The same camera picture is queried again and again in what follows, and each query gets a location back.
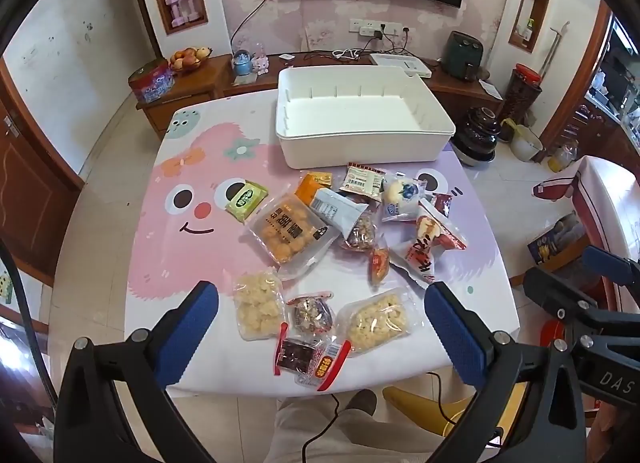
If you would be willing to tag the large bag of fried balls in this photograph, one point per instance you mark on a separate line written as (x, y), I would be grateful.
(292, 235)

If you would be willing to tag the red-edged packet of dark candy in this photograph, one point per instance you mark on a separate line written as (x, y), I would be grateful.
(310, 360)

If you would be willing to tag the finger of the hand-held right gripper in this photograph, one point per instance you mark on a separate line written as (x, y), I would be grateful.
(560, 298)
(610, 262)

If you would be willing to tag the wooden television cabinet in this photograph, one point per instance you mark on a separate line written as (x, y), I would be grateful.
(200, 88)

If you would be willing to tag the clear bag of pale puffs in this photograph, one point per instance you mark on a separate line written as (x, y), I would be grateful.
(257, 305)
(372, 320)

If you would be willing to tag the white packet with red label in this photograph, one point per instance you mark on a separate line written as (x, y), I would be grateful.
(362, 180)

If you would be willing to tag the brown wooden door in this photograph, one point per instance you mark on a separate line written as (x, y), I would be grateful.
(30, 183)

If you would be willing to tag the green air fryer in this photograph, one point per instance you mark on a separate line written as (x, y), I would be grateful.
(464, 55)

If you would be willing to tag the white bucket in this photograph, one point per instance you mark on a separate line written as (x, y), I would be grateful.
(527, 145)

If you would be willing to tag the red apple print packet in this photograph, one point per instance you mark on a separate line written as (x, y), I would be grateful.
(435, 233)

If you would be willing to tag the red round tin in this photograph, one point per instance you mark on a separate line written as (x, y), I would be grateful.
(150, 83)

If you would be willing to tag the white paper sheet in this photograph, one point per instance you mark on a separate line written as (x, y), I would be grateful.
(491, 89)

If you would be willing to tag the blue snow globe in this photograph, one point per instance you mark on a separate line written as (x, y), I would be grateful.
(242, 64)

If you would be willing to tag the pink dumbbell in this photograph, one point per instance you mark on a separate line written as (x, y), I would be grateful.
(177, 10)
(191, 7)

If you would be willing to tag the orange and white snack packet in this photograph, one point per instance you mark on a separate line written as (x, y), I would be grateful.
(332, 210)

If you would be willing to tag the white set-top box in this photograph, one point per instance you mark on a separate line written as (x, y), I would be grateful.
(400, 64)

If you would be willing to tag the green snack packet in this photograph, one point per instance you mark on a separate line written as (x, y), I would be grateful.
(246, 199)

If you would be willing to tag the pink plush toy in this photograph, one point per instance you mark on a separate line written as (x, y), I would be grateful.
(261, 62)

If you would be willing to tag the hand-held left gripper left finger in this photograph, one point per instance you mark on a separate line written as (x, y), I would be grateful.
(187, 333)

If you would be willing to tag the green bottle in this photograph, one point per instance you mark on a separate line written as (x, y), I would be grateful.
(530, 29)

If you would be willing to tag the brown ceramic jar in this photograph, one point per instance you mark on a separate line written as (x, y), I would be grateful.
(477, 138)

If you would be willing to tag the yellow stool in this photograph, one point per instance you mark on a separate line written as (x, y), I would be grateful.
(425, 405)

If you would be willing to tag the small red snack packet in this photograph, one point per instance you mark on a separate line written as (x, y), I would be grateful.
(378, 263)

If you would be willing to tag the printed cardboard box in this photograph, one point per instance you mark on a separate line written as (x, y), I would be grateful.
(555, 240)

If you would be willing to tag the clear packet of nuts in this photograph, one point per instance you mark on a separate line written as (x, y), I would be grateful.
(362, 233)

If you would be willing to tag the red-edged packet of mixed nuts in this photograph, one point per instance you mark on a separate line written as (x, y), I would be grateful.
(311, 315)

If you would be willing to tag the red plastic stool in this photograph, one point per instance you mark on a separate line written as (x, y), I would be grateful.
(555, 332)

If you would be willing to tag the white plastic bin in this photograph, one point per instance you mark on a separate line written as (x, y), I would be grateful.
(350, 113)

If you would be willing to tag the metal pole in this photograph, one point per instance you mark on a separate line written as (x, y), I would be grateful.
(559, 43)

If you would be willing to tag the white wall power outlets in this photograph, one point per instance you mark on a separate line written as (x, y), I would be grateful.
(365, 25)

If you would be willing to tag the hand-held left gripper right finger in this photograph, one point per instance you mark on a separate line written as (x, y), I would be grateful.
(455, 333)

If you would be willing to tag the tall dark patterned vase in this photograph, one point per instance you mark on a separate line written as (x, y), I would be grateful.
(522, 98)

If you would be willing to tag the bowl of fruit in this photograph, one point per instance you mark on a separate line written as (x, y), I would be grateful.
(190, 60)

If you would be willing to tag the yellow oil bottle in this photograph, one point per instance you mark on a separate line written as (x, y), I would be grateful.
(562, 159)

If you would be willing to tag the small white device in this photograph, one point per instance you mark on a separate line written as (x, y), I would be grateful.
(287, 58)

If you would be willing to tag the dark red snack packet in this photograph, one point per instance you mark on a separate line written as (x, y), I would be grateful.
(442, 203)

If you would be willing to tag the blueberry cake packet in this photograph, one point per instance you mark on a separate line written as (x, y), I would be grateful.
(400, 195)

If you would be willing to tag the white and red cloth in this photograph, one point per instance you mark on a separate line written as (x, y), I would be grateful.
(605, 193)

